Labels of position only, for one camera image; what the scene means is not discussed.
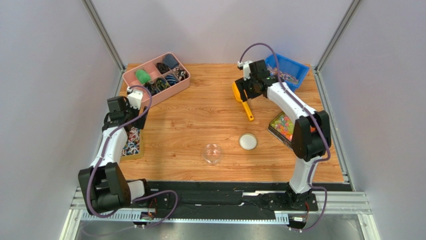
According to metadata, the yellow plastic scoop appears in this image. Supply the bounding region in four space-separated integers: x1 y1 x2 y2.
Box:
231 81 255 122

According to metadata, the gold tin of lollipops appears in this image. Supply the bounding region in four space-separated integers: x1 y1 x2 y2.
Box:
120 127 145 161

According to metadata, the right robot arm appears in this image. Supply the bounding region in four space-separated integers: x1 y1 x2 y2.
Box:
235 60 331 210

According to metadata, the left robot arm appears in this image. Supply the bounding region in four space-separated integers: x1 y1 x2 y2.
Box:
78 95 149 218

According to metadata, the tin of gummy candies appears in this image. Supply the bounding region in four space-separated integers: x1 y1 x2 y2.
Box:
267 111 294 151

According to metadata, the blue plastic bin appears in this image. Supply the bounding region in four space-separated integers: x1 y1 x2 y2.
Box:
265 54 310 92

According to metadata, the green rolled sock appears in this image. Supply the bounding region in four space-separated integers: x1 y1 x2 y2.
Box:
134 69 152 85

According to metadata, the white jar lid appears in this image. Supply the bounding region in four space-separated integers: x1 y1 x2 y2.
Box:
238 133 258 151

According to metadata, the pink compartment organizer box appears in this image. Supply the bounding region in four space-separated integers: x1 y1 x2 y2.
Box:
123 52 191 106

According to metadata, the dark blue rolled sock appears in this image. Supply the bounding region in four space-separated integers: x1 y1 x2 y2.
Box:
162 53 179 69

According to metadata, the clear glass jar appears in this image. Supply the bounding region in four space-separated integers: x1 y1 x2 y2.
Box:
201 143 222 166

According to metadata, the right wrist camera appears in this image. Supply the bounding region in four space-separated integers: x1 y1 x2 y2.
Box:
237 60 252 81

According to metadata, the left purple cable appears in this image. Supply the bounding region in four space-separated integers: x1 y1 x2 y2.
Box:
84 84 181 231

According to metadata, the purple cable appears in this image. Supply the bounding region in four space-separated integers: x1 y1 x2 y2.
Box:
238 42 332 233
84 84 181 231

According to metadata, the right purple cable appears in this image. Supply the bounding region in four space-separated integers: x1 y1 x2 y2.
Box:
238 42 332 233

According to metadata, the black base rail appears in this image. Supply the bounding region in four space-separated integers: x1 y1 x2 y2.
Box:
131 181 323 221

